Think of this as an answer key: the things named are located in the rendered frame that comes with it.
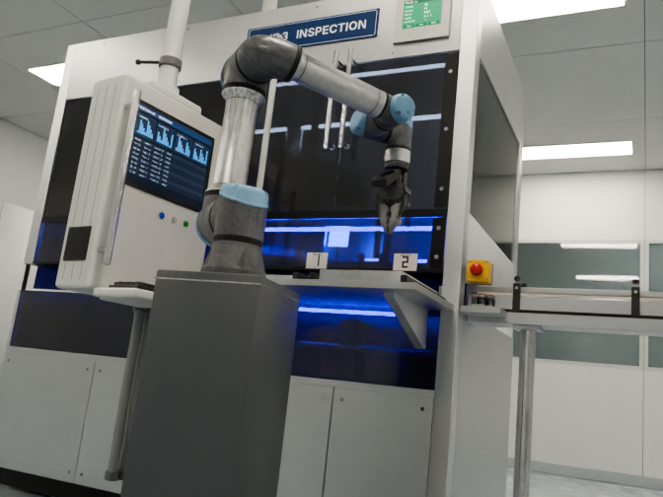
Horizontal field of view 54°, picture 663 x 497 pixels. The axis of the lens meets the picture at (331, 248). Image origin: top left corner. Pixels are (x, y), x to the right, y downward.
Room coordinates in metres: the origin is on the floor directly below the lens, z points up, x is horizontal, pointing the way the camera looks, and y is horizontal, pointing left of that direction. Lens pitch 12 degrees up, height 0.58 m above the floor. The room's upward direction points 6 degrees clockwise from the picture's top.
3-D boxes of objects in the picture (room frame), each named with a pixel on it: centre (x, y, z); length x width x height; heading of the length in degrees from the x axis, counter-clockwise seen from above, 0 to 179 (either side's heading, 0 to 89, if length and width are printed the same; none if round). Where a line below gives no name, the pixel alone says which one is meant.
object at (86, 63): (3.01, 0.27, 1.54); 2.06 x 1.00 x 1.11; 64
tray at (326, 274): (2.01, -0.17, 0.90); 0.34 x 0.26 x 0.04; 153
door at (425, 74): (2.24, -0.19, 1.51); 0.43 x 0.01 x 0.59; 64
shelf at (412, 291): (2.13, -0.03, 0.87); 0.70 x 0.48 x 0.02; 64
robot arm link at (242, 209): (1.50, 0.22, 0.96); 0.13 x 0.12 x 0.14; 27
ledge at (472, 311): (2.14, -0.52, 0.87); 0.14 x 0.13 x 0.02; 154
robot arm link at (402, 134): (1.84, -0.16, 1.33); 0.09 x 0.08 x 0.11; 117
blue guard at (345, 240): (2.57, 0.49, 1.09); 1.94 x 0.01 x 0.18; 64
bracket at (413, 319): (2.01, -0.25, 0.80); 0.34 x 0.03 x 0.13; 154
